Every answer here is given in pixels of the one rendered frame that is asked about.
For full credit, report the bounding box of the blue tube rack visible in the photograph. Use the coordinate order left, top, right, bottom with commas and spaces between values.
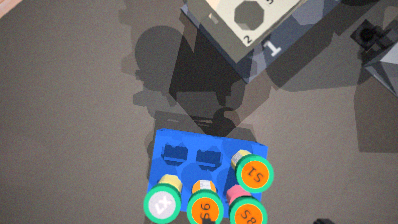
147, 128, 267, 218

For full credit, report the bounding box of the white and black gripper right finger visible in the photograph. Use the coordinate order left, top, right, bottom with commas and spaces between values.
313, 218, 335, 224

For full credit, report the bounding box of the green tube cap with orange s6 dot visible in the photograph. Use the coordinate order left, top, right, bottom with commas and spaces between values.
187, 180, 224, 224

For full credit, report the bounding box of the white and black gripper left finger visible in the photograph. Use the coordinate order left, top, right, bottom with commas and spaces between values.
201, 218, 216, 224

